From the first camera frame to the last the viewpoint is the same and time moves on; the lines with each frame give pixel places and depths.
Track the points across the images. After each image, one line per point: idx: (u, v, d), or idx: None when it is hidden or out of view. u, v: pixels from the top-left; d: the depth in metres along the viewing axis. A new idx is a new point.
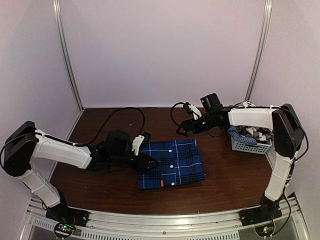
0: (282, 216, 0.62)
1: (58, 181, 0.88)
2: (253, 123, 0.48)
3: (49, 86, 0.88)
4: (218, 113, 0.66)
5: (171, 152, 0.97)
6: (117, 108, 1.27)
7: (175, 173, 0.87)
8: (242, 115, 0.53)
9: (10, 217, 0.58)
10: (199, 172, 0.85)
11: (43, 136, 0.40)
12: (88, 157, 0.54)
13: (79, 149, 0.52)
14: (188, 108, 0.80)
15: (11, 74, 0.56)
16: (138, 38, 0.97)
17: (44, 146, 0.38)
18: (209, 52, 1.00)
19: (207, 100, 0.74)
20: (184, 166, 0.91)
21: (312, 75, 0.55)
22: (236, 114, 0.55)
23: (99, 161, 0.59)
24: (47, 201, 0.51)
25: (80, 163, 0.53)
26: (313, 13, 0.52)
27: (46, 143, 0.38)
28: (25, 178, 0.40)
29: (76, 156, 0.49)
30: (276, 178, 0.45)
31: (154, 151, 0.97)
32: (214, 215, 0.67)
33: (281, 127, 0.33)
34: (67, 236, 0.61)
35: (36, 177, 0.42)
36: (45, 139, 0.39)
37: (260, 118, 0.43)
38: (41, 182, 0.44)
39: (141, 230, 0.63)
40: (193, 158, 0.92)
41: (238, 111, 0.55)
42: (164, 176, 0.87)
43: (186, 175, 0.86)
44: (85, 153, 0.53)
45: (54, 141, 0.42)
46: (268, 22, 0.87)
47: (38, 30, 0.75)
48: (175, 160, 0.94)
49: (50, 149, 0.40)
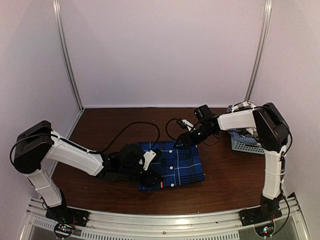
0: (282, 216, 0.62)
1: (58, 181, 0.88)
2: (239, 124, 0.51)
3: (49, 86, 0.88)
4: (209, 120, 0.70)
5: (171, 153, 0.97)
6: (117, 108, 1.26)
7: (175, 175, 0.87)
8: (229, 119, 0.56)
9: (10, 217, 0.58)
10: (198, 173, 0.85)
11: (59, 139, 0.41)
12: (100, 166, 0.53)
13: (92, 157, 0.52)
14: (181, 123, 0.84)
15: (11, 74, 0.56)
16: (138, 38, 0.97)
17: (58, 148, 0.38)
18: (209, 52, 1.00)
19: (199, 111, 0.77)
20: (184, 167, 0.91)
21: (312, 76, 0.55)
22: (224, 119, 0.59)
23: (109, 171, 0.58)
24: (48, 201, 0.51)
25: (91, 171, 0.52)
26: (314, 13, 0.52)
27: (61, 146, 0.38)
28: (33, 177, 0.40)
29: (88, 163, 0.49)
30: (269, 175, 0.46)
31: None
32: (214, 215, 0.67)
33: (262, 124, 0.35)
34: (67, 236, 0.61)
35: (44, 177, 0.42)
36: (61, 142, 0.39)
37: (244, 117, 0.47)
38: (47, 183, 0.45)
39: (142, 230, 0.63)
40: (193, 159, 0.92)
41: (225, 116, 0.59)
42: (164, 177, 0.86)
43: (186, 176, 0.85)
44: (97, 161, 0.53)
45: (69, 145, 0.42)
46: (268, 22, 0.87)
47: (38, 30, 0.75)
48: (175, 161, 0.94)
49: (64, 152, 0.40)
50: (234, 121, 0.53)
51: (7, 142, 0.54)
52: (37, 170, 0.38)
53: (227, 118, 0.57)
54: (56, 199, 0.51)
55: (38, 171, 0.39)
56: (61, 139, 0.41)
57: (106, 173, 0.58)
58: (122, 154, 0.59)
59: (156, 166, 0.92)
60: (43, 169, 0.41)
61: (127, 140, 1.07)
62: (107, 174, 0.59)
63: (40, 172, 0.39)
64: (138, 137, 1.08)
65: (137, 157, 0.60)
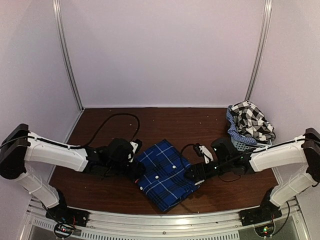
0: (281, 216, 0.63)
1: (58, 181, 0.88)
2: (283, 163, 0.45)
3: (49, 87, 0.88)
4: (238, 163, 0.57)
5: (173, 169, 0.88)
6: (116, 108, 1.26)
7: (150, 183, 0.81)
8: (266, 161, 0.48)
9: (10, 217, 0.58)
10: (166, 201, 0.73)
11: (36, 139, 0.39)
12: (84, 160, 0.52)
13: (75, 152, 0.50)
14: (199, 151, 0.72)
15: (11, 74, 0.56)
16: (138, 38, 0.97)
17: (35, 150, 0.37)
18: (209, 52, 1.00)
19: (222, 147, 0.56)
20: (164, 186, 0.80)
21: (313, 75, 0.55)
22: (260, 161, 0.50)
23: (96, 164, 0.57)
24: (45, 201, 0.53)
25: (76, 166, 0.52)
26: (313, 13, 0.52)
27: (38, 146, 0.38)
28: (22, 181, 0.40)
29: (72, 159, 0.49)
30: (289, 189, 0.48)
31: (159, 154, 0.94)
32: (214, 215, 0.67)
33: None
34: (67, 236, 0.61)
35: (33, 179, 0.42)
36: (38, 142, 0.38)
37: (288, 154, 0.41)
38: (39, 184, 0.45)
39: (142, 230, 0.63)
40: (177, 190, 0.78)
41: (259, 157, 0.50)
42: (144, 178, 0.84)
43: (154, 193, 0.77)
44: (81, 156, 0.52)
45: (48, 144, 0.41)
46: (268, 22, 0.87)
47: (39, 31, 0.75)
48: (165, 177, 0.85)
49: (43, 152, 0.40)
50: (276, 161, 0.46)
51: None
52: (22, 173, 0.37)
53: (262, 161, 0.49)
54: (52, 199, 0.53)
55: (24, 174, 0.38)
56: (38, 138, 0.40)
57: (94, 167, 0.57)
58: (111, 148, 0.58)
59: (149, 166, 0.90)
60: (29, 171, 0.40)
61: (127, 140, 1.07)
62: (94, 168, 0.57)
63: (27, 175, 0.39)
64: (137, 138, 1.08)
65: (125, 151, 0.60)
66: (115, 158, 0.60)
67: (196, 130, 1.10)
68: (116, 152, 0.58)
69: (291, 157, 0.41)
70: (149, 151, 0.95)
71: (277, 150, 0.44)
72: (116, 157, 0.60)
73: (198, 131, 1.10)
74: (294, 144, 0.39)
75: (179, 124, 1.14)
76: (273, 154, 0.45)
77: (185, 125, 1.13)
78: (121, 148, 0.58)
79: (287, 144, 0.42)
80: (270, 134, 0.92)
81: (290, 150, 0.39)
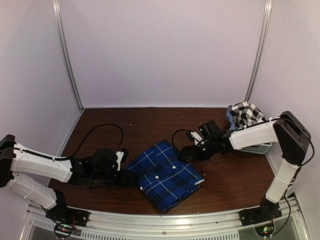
0: (282, 216, 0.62)
1: (58, 181, 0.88)
2: (256, 141, 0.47)
3: (49, 86, 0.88)
4: (220, 141, 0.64)
5: (173, 169, 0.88)
6: (117, 108, 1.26)
7: (150, 183, 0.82)
8: (242, 137, 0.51)
9: (10, 218, 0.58)
10: (166, 201, 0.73)
11: (22, 150, 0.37)
12: (69, 172, 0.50)
13: (60, 164, 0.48)
14: (190, 135, 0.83)
15: (11, 74, 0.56)
16: (138, 38, 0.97)
17: (21, 161, 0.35)
18: (209, 53, 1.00)
19: (205, 128, 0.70)
20: (165, 186, 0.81)
21: (313, 75, 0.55)
22: (237, 138, 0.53)
23: (80, 176, 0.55)
24: (42, 203, 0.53)
25: (61, 177, 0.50)
26: (313, 13, 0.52)
27: (24, 158, 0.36)
28: (10, 187, 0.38)
29: (56, 171, 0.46)
30: (279, 182, 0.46)
31: (159, 154, 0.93)
32: (215, 215, 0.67)
33: (288, 138, 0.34)
34: (67, 236, 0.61)
35: (23, 184, 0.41)
36: (23, 154, 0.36)
37: (261, 132, 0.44)
38: (31, 188, 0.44)
39: (141, 229, 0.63)
40: (177, 189, 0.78)
41: (238, 134, 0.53)
42: (144, 178, 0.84)
43: (154, 193, 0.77)
44: (66, 168, 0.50)
45: (32, 156, 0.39)
46: (268, 22, 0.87)
47: (39, 31, 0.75)
48: (165, 176, 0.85)
49: (25, 164, 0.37)
50: (250, 139, 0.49)
51: None
52: (10, 180, 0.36)
53: (240, 137, 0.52)
54: (49, 201, 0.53)
55: (12, 181, 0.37)
56: (24, 150, 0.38)
57: (79, 178, 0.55)
58: (94, 159, 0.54)
59: (149, 166, 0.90)
60: (17, 177, 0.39)
61: (126, 140, 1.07)
62: (79, 179, 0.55)
63: (14, 181, 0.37)
64: (137, 138, 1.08)
65: (109, 163, 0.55)
66: (100, 169, 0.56)
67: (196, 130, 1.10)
68: (99, 162, 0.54)
69: (263, 135, 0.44)
70: (149, 151, 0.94)
71: (253, 128, 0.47)
72: (100, 168, 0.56)
73: (198, 131, 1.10)
74: (268, 123, 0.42)
75: (179, 124, 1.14)
76: (249, 131, 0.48)
77: (185, 125, 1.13)
78: (104, 159, 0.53)
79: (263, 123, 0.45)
80: None
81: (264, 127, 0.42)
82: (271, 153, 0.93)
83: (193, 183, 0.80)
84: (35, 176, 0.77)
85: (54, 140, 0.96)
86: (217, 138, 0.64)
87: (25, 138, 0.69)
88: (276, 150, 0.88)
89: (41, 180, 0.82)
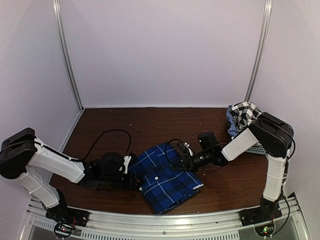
0: (282, 216, 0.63)
1: (58, 181, 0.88)
2: (245, 146, 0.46)
3: (48, 85, 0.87)
4: (216, 155, 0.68)
5: (173, 171, 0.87)
6: (117, 108, 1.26)
7: (149, 184, 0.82)
8: (232, 146, 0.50)
9: (11, 218, 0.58)
10: (162, 204, 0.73)
11: (42, 146, 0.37)
12: (81, 173, 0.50)
13: (74, 164, 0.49)
14: (183, 146, 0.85)
15: (10, 73, 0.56)
16: (138, 38, 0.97)
17: (41, 156, 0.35)
18: (209, 53, 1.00)
19: (204, 140, 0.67)
20: (163, 188, 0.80)
21: (313, 75, 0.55)
22: (229, 149, 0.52)
23: (90, 179, 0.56)
24: (45, 201, 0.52)
25: (73, 177, 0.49)
26: (313, 12, 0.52)
27: (44, 153, 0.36)
28: (21, 180, 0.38)
29: (70, 170, 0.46)
30: (272, 179, 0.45)
31: (160, 154, 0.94)
32: (215, 215, 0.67)
33: (263, 133, 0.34)
34: (67, 236, 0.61)
35: (33, 180, 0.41)
36: (44, 149, 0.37)
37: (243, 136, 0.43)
38: (39, 184, 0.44)
39: (141, 230, 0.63)
40: (175, 193, 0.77)
41: (227, 144, 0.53)
42: (143, 178, 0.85)
43: (152, 195, 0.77)
44: (80, 169, 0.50)
45: (52, 152, 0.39)
46: (268, 22, 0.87)
47: (39, 30, 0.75)
48: (164, 178, 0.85)
49: (47, 158, 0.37)
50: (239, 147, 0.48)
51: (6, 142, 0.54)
52: (23, 173, 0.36)
53: (230, 147, 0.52)
54: (53, 199, 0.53)
55: (24, 174, 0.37)
56: (45, 146, 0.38)
57: (88, 180, 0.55)
58: (103, 162, 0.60)
59: (149, 166, 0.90)
60: (30, 172, 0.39)
61: (127, 140, 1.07)
62: (88, 181, 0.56)
63: (26, 176, 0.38)
64: (137, 138, 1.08)
65: (116, 165, 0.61)
66: (108, 171, 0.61)
67: (196, 130, 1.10)
68: (108, 165, 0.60)
69: (246, 141, 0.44)
70: (150, 151, 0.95)
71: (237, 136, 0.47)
72: (108, 171, 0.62)
73: (198, 131, 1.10)
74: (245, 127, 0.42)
75: (179, 124, 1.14)
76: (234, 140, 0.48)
77: (185, 125, 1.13)
78: (112, 162, 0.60)
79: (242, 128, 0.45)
80: None
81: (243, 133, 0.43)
82: None
83: (193, 186, 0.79)
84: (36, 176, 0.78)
85: (54, 140, 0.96)
86: (214, 151, 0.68)
87: None
88: None
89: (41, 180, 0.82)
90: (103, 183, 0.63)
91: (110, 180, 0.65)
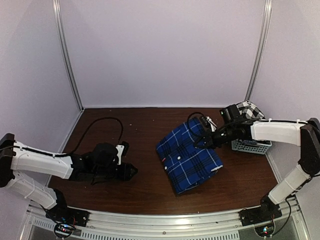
0: (282, 216, 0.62)
1: (58, 181, 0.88)
2: (281, 138, 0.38)
3: (49, 85, 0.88)
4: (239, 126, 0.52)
5: (194, 149, 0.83)
6: (116, 108, 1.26)
7: (173, 164, 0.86)
8: (266, 129, 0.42)
9: (9, 218, 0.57)
10: (180, 185, 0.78)
11: (22, 148, 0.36)
12: (69, 168, 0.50)
13: (60, 160, 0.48)
14: (204, 121, 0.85)
15: (11, 73, 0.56)
16: (138, 38, 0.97)
17: (21, 159, 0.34)
18: (209, 53, 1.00)
19: (226, 111, 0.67)
20: (184, 168, 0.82)
21: (313, 75, 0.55)
22: (260, 130, 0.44)
23: (81, 172, 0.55)
24: (43, 203, 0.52)
25: (62, 174, 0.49)
26: (313, 13, 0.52)
27: (24, 155, 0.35)
28: (11, 187, 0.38)
29: (57, 168, 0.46)
30: (284, 185, 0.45)
31: (184, 132, 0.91)
32: (214, 215, 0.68)
33: (308, 148, 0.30)
34: (67, 236, 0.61)
35: (24, 184, 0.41)
36: (24, 151, 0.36)
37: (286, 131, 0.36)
38: (31, 188, 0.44)
39: (142, 230, 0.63)
40: (193, 175, 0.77)
41: (261, 124, 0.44)
42: (168, 158, 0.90)
43: (174, 175, 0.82)
44: (67, 164, 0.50)
45: (32, 153, 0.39)
46: (268, 22, 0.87)
47: (39, 30, 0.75)
48: (187, 156, 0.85)
49: (29, 160, 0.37)
50: (271, 134, 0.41)
51: None
52: (11, 179, 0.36)
53: (263, 129, 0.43)
54: (49, 200, 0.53)
55: (13, 181, 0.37)
56: (24, 147, 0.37)
57: (79, 174, 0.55)
58: (95, 153, 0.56)
59: (174, 145, 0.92)
60: (18, 177, 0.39)
61: (127, 140, 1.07)
62: (80, 175, 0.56)
63: (15, 181, 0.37)
64: (137, 138, 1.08)
65: (110, 157, 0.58)
66: (101, 163, 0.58)
67: None
68: (100, 157, 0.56)
69: (287, 136, 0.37)
70: (176, 129, 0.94)
71: (280, 125, 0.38)
72: (102, 163, 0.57)
73: None
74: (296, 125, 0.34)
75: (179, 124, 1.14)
76: (273, 127, 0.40)
77: None
78: (104, 153, 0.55)
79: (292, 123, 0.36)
80: None
81: (288, 128, 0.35)
82: (271, 153, 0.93)
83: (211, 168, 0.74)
84: (36, 176, 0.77)
85: (54, 140, 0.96)
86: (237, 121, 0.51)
87: (26, 138, 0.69)
88: (276, 150, 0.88)
89: (41, 180, 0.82)
90: (97, 175, 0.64)
91: (104, 173, 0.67)
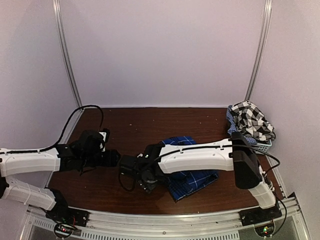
0: (281, 216, 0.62)
1: (57, 181, 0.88)
2: (200, 164, 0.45)
3: (49, 85, 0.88)
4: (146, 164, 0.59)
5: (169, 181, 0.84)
6: (117, 108, 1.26)
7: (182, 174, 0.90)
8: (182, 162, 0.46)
9: (11, 219, 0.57)
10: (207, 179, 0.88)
11: (6, 153, 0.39)
12: (57, 159, 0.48)
13: (46, 153, 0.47)
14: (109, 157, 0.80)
15: (10, 74, 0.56)
16: (138, 38, 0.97)
17: (8, 163, 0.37)
18: (209, 53, 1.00)
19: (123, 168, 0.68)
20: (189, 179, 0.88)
21: (312, 76, 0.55)
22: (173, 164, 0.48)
23: (71, 158, 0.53)
24: (42, 204, 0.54)
25: (52, 166, 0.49)
26: (313, 13, 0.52)
27: (9, 159, 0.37)
28: (8, 195, 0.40)
29: (45, 163, 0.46)
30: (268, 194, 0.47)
31: None
32: (214, 215, 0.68)
33: (241, 169, 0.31)
34: (67, 236, 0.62)
35: (19, 190, 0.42)
36: (9, 155, 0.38)
37: (209, 160, 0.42)
38: (28, 192, 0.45)
39: (141, 230, 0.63)
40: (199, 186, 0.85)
41: (173, 158, 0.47)
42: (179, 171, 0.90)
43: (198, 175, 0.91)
44: (53, 155, 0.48)
45: (18, 155, 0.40)
46: (268, 22, 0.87)
47: (38, 30, 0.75)
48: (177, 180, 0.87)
49: (16, 163, 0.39)
50: (189, 165, 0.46)
51: (6, 143, 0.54)
52: (6, 188, 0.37)
53: (176, 162, 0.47)
54: (48, 200, 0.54)
55: (9, 189, 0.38)
56: (9, 152, 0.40)
57: (69, 162, 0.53)
58: (82, 140, 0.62)
59: None
60: (11, 184, 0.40)
61: (126, 140, 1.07)
62: (70, 162, 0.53)
63: (11, 189, 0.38)
64: (137, 137, 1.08)
65: (97, 141, 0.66)
66: (88, 149, 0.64)
67: (196, 130, 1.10)
68: (88, 143, 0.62)
69: (211, 162, 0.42)
70: None
71: (195, 154, 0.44)
72: (89, 148, 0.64)
73: (198, 131, 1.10)
74: (220, 152, 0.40)
75: (179, 125, 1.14)
76: (189, 157, 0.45)
77: (185, 125, 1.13)
78: (92, 138, 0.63)
79: (209, 149, 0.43)
80: (270, 134, 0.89)
81: (216, 157, 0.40)
82: (270, 153, 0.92)
83: (167, 185, 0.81)
84: (35, 176, 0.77)
85: (53, 140, 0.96)
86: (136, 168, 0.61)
87: (25, 138, 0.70)
88: (277, 150, 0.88)
89: (40, 180, 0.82)
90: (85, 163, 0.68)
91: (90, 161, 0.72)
